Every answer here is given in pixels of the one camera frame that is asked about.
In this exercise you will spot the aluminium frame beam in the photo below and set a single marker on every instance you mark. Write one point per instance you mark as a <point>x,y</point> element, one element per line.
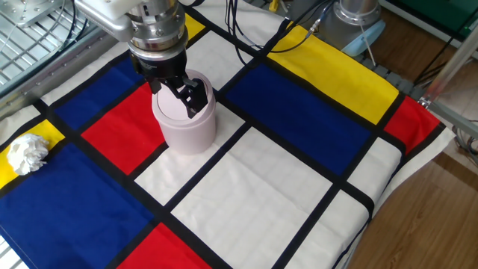
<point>455,119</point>

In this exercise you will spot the silver perforated mounting plate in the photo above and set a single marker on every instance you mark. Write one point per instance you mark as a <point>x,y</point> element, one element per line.
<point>30,11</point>

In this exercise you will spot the pink swing-lid trash can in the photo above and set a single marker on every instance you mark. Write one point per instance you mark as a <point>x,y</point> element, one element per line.
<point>186,134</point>

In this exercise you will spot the white tissue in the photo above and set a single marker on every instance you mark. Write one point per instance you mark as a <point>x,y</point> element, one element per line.
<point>28,153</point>

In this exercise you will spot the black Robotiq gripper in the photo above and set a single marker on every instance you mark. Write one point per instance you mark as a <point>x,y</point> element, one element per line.
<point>160,67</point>

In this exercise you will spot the aluminium frame post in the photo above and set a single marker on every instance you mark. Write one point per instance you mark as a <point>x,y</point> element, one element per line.
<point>448,67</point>

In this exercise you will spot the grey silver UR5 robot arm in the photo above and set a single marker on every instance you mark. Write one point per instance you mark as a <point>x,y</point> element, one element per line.
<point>351,26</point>

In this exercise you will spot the yellow clip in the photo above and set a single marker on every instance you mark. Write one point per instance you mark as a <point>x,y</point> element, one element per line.
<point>273,4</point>

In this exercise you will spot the Mondrian colour-block tablecloth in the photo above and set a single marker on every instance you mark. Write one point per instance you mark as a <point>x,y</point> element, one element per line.
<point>261,187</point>

